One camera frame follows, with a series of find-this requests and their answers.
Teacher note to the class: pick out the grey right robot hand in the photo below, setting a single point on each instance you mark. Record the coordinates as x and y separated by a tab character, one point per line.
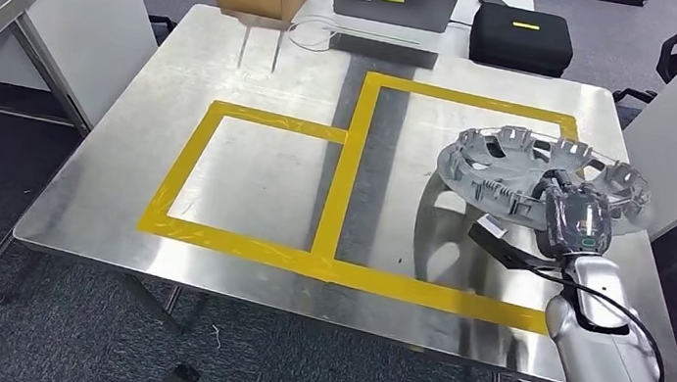
576	224

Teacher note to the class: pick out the silver wheel hubcap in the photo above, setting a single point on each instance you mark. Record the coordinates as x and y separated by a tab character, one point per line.
468	174

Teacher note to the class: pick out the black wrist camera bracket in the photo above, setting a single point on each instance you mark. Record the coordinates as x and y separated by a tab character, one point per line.
513	255

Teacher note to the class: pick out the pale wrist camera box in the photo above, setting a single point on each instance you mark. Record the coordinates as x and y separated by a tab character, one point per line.
492	224

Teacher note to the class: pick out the black zip case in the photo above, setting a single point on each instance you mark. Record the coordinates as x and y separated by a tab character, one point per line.
521	43

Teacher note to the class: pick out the yellow workbench tape outline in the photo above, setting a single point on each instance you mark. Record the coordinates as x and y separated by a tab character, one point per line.
346	184

